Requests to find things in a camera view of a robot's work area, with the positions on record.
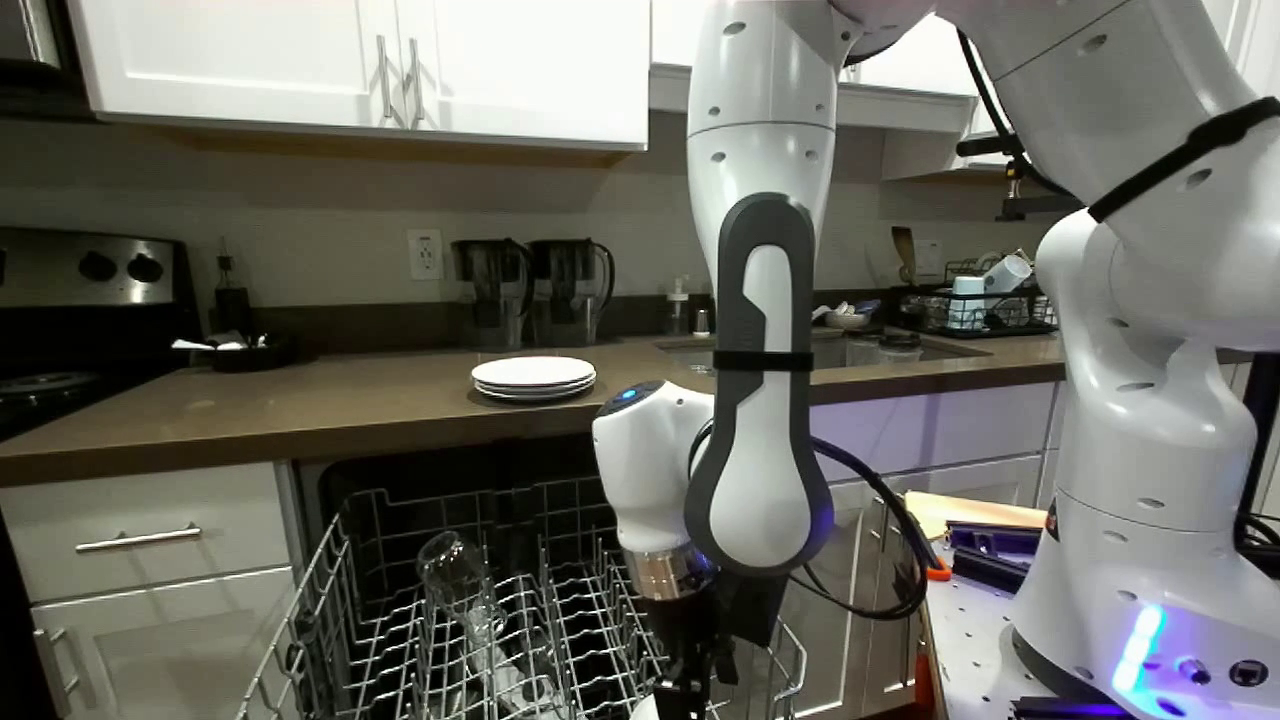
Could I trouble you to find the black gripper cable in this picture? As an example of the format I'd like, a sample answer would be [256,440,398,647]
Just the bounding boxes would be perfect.
[684,420,937,624]

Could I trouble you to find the clear ribbed glass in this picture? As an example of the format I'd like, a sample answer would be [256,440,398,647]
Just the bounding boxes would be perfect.
[414,523,509,662]

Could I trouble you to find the white dinner plate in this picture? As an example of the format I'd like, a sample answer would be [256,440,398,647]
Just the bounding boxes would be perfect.
[473,382,602,410]
[468,353,602,392]

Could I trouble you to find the white wire dish rack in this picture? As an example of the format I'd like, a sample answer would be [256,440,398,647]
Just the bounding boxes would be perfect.
[294,431,695,720]

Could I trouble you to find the white sink base cabinets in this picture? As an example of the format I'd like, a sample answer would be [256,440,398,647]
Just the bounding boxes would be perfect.
[804,375,1072,720]

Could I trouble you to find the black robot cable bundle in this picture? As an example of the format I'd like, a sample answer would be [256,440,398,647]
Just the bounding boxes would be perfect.
[1231,348,1280,588]

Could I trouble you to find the dark bottle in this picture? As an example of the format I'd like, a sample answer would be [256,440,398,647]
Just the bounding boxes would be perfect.
[208,250,260,341]

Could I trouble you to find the dish drying rack with items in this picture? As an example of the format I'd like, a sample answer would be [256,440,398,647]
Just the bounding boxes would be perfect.
[887,250,1080,341]

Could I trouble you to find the steel kitchen sink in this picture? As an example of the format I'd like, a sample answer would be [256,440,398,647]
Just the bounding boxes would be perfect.
[658,330,992,390]

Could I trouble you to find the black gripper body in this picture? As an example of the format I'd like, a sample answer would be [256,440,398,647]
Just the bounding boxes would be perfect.
[638,572,791,720]

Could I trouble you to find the orange handled black tool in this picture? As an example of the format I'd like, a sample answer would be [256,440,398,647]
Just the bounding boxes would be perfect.
[912,523,959,588]

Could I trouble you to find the white upper cabinets with handles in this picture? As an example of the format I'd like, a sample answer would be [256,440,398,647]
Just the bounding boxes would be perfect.
[63,0,658,152]

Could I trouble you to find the black steel stove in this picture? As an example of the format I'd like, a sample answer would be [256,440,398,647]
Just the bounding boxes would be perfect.
[0,223,206,443]

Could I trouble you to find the black pan with cloth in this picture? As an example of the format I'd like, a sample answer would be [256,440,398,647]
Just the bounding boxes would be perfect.
[168,330,321,375]

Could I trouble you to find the white wall outlet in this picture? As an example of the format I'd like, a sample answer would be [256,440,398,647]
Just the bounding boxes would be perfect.
[406,223,449,283]

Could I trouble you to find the metal robot table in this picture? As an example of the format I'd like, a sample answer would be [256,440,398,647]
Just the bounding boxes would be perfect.
[912,572,1280,720]

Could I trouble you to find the white drawer cabinet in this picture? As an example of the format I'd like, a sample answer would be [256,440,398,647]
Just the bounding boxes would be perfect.
[0,456,307,720]

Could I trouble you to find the wooden board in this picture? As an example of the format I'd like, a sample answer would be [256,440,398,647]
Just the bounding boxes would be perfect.
[900,487,1051,539]

